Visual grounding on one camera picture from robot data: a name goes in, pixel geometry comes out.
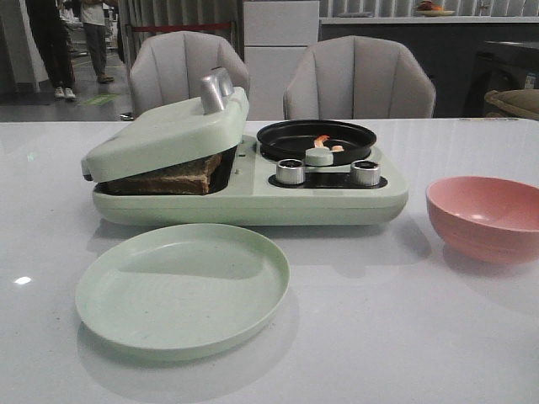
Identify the white refrigerator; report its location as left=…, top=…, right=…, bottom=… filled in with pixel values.
left=243, top=1, right=319, bottom=120

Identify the dark kitchen counter cabinet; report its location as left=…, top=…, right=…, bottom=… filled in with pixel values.
left=319, top=16, right=538, bottom=118

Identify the pink bowl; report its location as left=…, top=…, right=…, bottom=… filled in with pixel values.
left=426, top=176, right=538, bottom=264

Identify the right silver control knob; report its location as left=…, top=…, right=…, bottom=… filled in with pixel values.
left=350, top=160, right=381, bottom=187

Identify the bread slice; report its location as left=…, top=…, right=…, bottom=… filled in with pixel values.
left=104, top=153, right=222, bottom=195

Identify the left grey upholstered chair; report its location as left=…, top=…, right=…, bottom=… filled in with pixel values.
left=129, top=31, right=250, bottom=117

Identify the orange shrimp piece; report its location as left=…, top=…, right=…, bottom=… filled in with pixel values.
left=313, top=135, right=330, bottom=149

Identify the beige cushion at right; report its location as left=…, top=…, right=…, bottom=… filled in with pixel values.
left=484, top=89, right=538, bottom=120

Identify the standing person in background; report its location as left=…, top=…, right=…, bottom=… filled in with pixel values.
left=25, top=0, right=77, bottom=101

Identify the black round frying pan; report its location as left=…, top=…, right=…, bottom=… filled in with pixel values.
left=257, top=120, right=376, bottom=166

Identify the fruit plate on counter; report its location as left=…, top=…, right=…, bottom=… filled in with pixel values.
left=415, top=0, right=455, bottom=17

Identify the green breakfast maker lid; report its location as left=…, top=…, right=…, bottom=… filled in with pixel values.
left=81, top=68, right=249, bottom=183

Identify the right grey upholstered chair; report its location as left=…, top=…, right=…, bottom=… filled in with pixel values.
left=283, top=35, right=436, bottom=120

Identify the silver control knob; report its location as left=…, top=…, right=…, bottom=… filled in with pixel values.
left=275, top=158, right=306, bottom=185
left=350, top=160, right=381, bottom=187

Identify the green breakfast maker base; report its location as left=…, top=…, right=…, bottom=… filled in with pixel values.
left=92, top=130, right=408, bottom=226

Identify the grey upholstered chair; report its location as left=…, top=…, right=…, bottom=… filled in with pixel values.
left=129, top=31, right=250, bottom=117
left=283, top=35, right=436, bottom=120

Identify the red barrier belt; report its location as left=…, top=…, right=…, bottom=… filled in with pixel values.
left=131, top=21, right=233, bottom=33

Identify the dark washing machine at right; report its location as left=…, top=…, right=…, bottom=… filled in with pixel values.
left=462, top=41, right=538, bottom=117

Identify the left silver control knob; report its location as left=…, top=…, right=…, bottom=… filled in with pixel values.
left=275, top=158, right=306, bottom=185

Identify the light green round plate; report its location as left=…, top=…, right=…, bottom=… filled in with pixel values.
left=75, top=224, right=290, bottom=361

